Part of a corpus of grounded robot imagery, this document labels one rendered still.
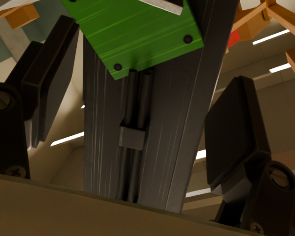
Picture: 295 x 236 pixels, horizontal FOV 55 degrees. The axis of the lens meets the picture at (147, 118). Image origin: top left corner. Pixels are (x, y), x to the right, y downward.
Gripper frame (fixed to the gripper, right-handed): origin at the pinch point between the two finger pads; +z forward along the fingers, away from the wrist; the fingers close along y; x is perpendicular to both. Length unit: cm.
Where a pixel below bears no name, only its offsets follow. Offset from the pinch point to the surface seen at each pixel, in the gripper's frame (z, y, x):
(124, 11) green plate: 18.7, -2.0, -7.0
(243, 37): 355, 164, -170
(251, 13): 356, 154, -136
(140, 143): 13.5, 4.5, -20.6
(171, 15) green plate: 18.7, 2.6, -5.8
